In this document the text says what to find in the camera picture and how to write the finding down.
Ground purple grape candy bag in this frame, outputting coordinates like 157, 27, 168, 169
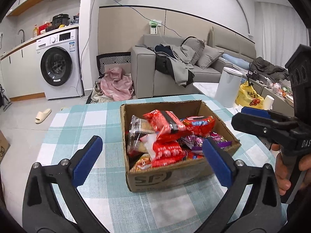
181, 131, 232, 155

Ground red round cookie snack pack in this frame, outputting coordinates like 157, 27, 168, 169
181, 116, 216, 137

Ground red white glue snack bag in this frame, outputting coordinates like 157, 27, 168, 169
140, 134, 186, 168

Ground white noodle snack bag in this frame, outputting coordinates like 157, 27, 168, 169
130, 154, 152, 173

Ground red seaweed roll pack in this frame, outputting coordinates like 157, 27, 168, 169
143, 110, 190, 142

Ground clear cracker pack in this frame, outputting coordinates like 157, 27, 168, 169
127, 115, 155, 157

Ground person's right hand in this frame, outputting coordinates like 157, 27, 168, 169
271, 143, 311, 196

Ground white paper cup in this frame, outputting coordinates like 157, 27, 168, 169
263, 95, 275, 110

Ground yellow plastic bag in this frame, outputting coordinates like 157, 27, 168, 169
235, 81, 264, 110

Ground white cylindrical bin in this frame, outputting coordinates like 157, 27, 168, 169
214, 67, 242, 108

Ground checkered teal tablecloth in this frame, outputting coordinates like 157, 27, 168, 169
36, 94, 288, 233

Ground white side table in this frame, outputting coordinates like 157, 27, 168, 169
193, 83, 219, 98

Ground SF cardboard box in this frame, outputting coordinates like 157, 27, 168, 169
120, 100, 241, 192

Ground grey sofa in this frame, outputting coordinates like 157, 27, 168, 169
131, 26, 256, 98

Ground beige slipper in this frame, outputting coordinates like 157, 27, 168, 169
35, 108, 52, 124

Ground grey cushion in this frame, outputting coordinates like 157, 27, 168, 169
196, 45, 224, 69

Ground small cardboard box on floor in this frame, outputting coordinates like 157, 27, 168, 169
0, 131, 10, 162

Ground pink cloth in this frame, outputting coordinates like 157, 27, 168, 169
100, 67, 134, 101

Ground pile of clothes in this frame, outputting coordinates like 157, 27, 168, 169
154, 44, 195, 87

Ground white washing machine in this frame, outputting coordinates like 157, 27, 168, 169
36, 28, 84, 100

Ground white kitchen cabinet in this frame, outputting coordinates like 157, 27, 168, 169
1, 43, 45, 99

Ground black patterned chair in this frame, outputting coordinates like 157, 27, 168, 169
96, 52, 131, 77

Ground kitchen faucet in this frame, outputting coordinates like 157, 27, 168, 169
17, 29, 25, 44

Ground black rice cooker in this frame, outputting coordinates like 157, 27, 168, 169
52, 14, 70, 27

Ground wall power strip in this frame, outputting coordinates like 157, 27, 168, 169
149, 19, 162, 35

